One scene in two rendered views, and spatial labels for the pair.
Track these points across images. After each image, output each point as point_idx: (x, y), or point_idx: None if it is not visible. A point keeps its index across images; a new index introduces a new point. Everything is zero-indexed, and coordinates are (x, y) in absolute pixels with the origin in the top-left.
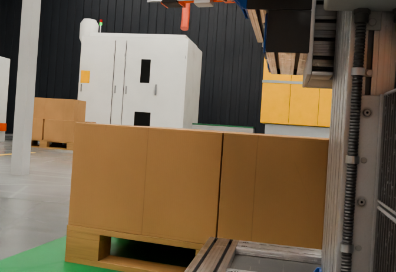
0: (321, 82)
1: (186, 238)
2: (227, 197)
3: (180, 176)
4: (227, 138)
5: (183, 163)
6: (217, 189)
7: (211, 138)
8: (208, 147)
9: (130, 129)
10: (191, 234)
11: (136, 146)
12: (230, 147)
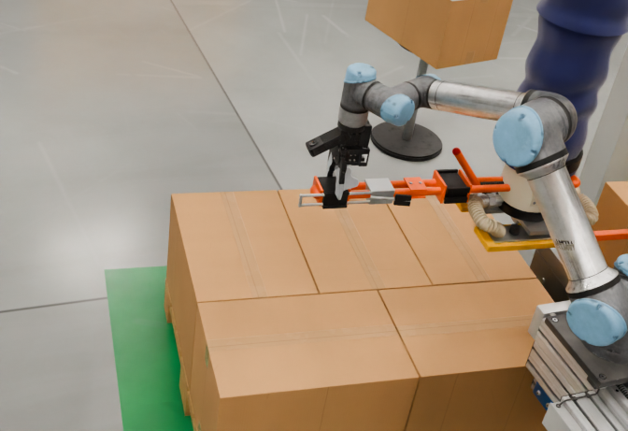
0: None
1: None
2: (414, 427)
3: (363, 422)
4: (424, 380)
5: (368, 410)
6: (404, 423)
7: (405, 384)
8: (401, 392)
9: (303, 392)
10: None
11: (309, 406)
12: (425, 388)
